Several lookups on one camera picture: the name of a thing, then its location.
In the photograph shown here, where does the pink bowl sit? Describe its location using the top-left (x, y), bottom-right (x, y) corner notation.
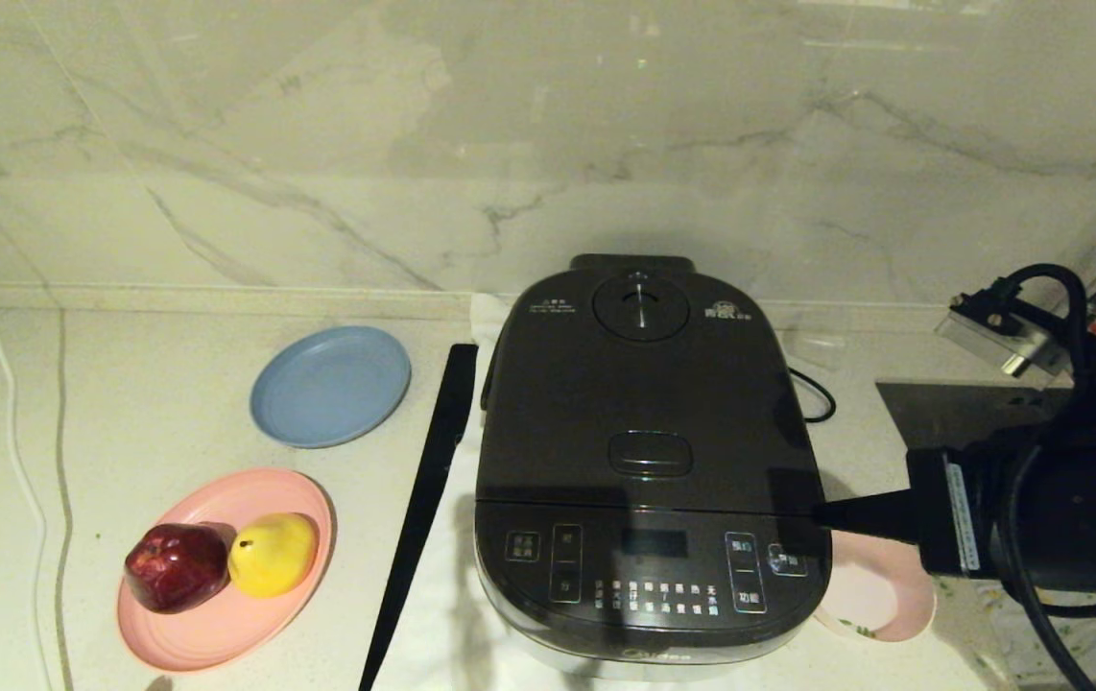
top-left (812, 530), bottom-right (939, 643)

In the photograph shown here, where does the black rice cooker lid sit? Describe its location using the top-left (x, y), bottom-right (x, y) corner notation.
top-left (473, 253), bottom-right (829, 512)

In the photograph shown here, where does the stainless steel sink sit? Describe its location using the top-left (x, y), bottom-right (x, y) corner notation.
top-left (877, 381), bottom-right (1096, 691)

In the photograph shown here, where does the long black flat bar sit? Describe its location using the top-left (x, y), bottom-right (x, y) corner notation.
top-left (357, 343), bottom-right (480, 691)

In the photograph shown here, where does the blue plate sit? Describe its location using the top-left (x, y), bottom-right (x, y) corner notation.
top-left (250, 324), bottom-right (413, 449)

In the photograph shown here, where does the yellow pear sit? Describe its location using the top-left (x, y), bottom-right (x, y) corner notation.
top-left (227, 512), bottom-right (321, 599)

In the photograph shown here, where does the pink plate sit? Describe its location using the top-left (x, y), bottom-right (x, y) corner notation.
top-left (116, 467), bottom-right (335, 673)

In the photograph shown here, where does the dark red apple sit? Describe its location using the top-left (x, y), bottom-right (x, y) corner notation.
top-left (124, 522), bottom-right (229, 615)

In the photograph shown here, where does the black power cable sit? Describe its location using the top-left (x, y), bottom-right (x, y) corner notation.
top-left (788, 367), bottom-right (838, 423)

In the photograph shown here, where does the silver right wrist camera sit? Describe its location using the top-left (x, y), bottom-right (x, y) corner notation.
top-left (935, 291), bottom-right (1072, 379)

